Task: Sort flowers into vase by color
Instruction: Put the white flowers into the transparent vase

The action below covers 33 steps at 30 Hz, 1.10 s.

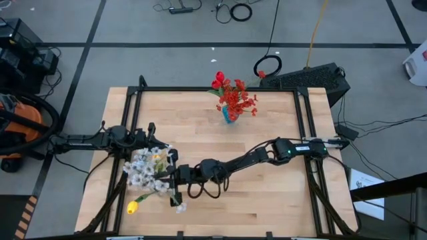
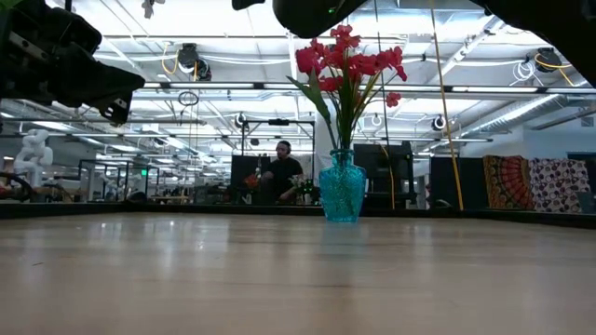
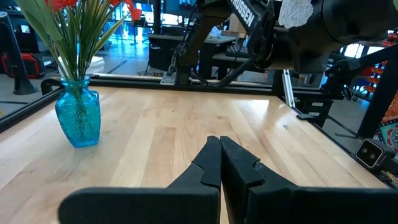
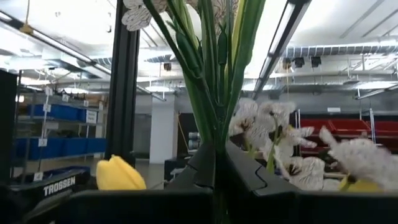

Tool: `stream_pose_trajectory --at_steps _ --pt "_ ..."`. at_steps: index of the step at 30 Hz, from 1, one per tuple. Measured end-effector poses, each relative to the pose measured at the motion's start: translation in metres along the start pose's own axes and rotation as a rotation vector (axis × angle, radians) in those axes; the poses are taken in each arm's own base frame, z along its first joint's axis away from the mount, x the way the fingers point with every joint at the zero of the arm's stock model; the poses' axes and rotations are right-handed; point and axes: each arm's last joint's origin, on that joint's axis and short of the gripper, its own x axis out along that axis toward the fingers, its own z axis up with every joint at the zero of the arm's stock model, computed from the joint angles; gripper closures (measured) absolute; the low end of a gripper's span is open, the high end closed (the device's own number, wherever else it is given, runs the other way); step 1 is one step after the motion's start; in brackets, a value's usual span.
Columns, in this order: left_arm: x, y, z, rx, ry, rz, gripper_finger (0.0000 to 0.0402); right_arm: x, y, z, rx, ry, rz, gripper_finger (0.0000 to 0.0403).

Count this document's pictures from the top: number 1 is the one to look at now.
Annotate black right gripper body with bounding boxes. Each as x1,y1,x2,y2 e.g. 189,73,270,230
169,163,201,195

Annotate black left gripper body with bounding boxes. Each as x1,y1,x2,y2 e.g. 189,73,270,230
132,130,157,150

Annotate yellow tulip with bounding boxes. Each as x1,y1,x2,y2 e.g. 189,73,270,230
126,190,160,215

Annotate red blossom spray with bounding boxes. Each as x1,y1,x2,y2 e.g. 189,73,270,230
215,78,260,123

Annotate red flower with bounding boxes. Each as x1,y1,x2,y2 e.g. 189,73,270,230
245,69,267,88

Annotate teal glass vase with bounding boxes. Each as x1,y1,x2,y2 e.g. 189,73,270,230
222,105,240,125

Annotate orange vacuum cleaner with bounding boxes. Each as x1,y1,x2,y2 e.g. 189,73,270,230
0,87,61,157
0,93,43,173

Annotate black power strip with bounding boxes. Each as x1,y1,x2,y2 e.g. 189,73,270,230
168,6,194,15

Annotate small black equipment box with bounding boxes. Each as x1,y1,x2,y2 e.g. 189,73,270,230
33,49,60,77

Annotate black floor mat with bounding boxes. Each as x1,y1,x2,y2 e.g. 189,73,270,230
0,194,38,240

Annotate black computer tower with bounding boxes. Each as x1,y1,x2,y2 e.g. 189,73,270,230
259,62,352,108

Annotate large black equipment case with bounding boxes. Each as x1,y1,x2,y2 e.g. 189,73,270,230
0,17,44,94

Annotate black power adapter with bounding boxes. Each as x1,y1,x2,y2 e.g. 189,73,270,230
334,123,360,141

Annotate white paper sheet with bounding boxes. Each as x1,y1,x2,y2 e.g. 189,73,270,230
348,167,386,221

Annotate black beam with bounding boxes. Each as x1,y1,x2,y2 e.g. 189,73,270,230
349,171,427,202

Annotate white device with red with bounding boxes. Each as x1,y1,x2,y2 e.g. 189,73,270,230
402,39,427,88

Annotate black table frame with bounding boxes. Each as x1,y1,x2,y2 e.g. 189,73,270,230
79,75,362,237

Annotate black cable coil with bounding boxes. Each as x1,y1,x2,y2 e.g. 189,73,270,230
252,54,284,79
229,3,254,23

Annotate long black cable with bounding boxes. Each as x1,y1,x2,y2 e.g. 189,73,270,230
266,0,280,57

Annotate yellow cable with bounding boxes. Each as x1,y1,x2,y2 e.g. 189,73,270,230
305,0,331,69

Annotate black cable bundle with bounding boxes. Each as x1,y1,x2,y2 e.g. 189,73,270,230
353,113,427,137

